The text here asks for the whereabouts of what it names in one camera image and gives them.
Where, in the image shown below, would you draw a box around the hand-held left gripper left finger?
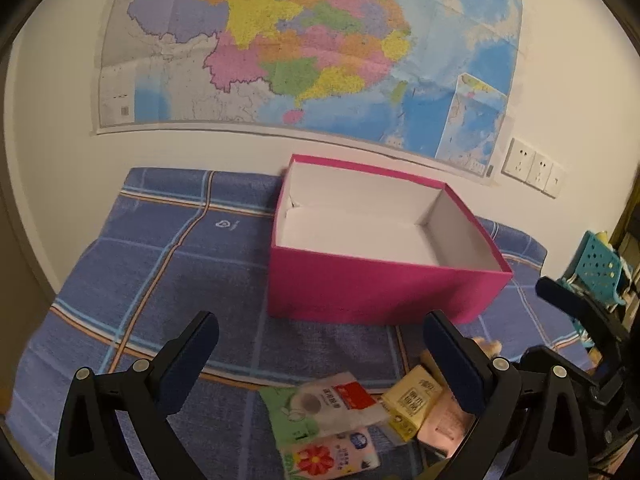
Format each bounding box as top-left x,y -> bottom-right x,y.
55,310 -> 221,480

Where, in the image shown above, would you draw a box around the white wall socket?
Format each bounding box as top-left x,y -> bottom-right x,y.
526,150 -> 552,192
544,161 -> 567,199
502,137 -> 537,183

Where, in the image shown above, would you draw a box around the green white tissue packet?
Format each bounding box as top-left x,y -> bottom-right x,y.
257,371 -> 393,448

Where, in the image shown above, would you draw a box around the pink flower print tissue packet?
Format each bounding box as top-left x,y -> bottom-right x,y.
280,425 -> 383,478

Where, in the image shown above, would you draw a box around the blue plaid blanket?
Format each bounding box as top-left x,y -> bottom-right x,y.
7,167 -> 593,480

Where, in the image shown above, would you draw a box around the plain pink tissue packet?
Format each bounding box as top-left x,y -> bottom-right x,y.
416,389 -> 476,459

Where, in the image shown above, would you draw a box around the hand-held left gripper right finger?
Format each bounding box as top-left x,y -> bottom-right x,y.
422,310 -> 591,480

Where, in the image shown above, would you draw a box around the pink cardboard box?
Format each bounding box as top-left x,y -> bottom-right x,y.
266,154 -> 514,326

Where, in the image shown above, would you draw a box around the colourful wall map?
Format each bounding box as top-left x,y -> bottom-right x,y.
90,0 -> 524,187

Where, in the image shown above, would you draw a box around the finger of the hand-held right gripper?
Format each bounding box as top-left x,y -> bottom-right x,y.
519,345 -> 597,387
535,276 -> 632,347

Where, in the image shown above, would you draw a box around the blue perforated plastic rack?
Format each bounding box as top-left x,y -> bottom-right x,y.
561,230 -> 630,307

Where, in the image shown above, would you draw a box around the yellow small carton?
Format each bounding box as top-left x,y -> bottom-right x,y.
381,365 -> 444,443

